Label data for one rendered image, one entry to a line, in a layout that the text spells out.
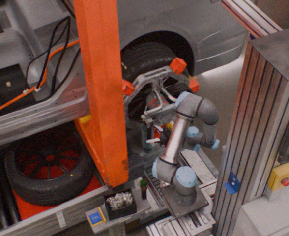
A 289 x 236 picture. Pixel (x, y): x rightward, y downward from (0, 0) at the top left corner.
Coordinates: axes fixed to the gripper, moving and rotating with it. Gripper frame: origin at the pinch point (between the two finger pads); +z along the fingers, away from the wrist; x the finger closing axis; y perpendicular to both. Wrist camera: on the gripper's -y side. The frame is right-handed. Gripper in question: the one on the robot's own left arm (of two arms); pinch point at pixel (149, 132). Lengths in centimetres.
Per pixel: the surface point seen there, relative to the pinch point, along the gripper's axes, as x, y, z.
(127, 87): 10.3, -28.2, 18.6
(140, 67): 26.9, -32.8, 14.5
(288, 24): 284, 84, -89
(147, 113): 1.1, -17.4, 1.7
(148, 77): 22.6, -28.9, 7.5
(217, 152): 63, 83, -45
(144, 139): 7.7, 18.6, 6.4
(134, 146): 30, 61, 23
